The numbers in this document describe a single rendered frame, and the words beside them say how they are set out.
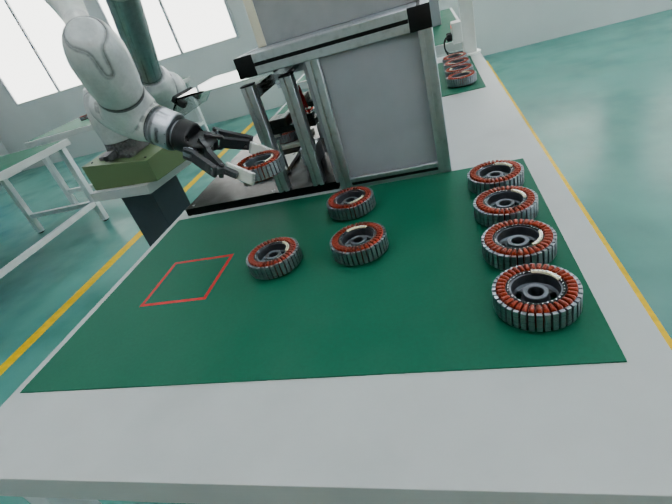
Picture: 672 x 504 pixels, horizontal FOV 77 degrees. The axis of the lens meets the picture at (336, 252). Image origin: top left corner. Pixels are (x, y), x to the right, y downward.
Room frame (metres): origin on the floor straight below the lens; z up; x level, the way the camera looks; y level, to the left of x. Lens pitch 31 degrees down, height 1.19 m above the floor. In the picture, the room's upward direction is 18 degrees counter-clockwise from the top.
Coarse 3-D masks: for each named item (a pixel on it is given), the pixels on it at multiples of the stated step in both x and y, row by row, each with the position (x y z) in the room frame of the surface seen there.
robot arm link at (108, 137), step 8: (88, 96) 1.81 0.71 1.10; (88, 112) 1.82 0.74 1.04; (96, 120) 1.81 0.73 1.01; (96, 128) 1.82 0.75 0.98; (104, 128) 1.80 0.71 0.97; (104, 136) 1.81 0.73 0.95; (112, 136) 1.81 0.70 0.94; (120, 136) 1.81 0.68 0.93; (104, 144) 1.84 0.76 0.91; (112, 144) 1.81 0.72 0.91
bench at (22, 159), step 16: (48, 144) 3.82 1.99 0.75; (64, 144) 3.78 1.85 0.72; (0, 160) 3.79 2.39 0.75; (16, 160) 3.49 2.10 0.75; (32, 160) 3.44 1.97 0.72; (64, 160) 3.78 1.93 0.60; (0, 176) 3.16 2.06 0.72; (80, 176) 3.78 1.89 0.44; (16, 192) 4.06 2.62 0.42; (64, 208) 3.89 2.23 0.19; (80, 208) 3.84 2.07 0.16; (96, 208) 3.78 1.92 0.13; (32, 224) 4.03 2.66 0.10; (64, 224) 3.40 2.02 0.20; (48, 240) 3.21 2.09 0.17; (0, 272) 2.79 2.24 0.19
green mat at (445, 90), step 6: (438, 66) 2.08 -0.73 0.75; (474, 66) 1.86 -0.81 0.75; (444, 72) 1.93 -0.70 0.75; (444, 78) 1.82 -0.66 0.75; (480, 78) 1.65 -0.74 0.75; (444, 84) 1.73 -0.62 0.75; (474, 84) 1.59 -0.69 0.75; (480, 84) 1.57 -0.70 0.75; (444, 90) 1.64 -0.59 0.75; (450, 90) 1.62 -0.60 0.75; (456, 90) 1.59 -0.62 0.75; (462, 90) 1.57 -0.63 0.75; (468, 90) 1.54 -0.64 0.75; (444, 96) 1.57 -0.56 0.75; (282, 108) 2.27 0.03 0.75
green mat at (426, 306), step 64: (384, 192) 0.93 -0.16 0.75; (448, 192) 0.83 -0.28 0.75; (192, 256) 0.92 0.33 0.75; (320, 256) 0.74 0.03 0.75; (384, 256) 0.67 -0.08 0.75; (448, 256) 0.60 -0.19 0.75; (128, 320) 0.73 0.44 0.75; (192, 320) 0.66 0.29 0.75; (256, 320) 0.60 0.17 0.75; (320, 320) 0.54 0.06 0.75; (384, 320) 0.50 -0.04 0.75; (448, 320) 0.45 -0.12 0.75; (576, 320) 0.38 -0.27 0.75; (64, 384) 0.59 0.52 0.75; (128, 384) 0.54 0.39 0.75
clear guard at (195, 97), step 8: (232, 72) 1.35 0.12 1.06; (272, 72) 1.09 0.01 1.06; (208, 80) 1.35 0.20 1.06; (216, 80) 1.28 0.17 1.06; (224, 80) 1.22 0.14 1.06; (232, 80) 1.16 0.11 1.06; (240, 80) 1.12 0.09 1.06; (200, 88) 1.21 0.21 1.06; (208, 88) 1.16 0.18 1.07; (216, 88) 1.14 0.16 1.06; (184, 96) 1.17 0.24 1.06; (192, 96) 1.27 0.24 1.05; (200, 96) 1.34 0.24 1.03; (208, 96) 1.42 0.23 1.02; (176, 104) 1.18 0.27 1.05; (184, 104) 1.24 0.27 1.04; (192, 104) 1.30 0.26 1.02; (200, 104) 1.37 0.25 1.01; (184, 112) 1.26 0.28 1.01
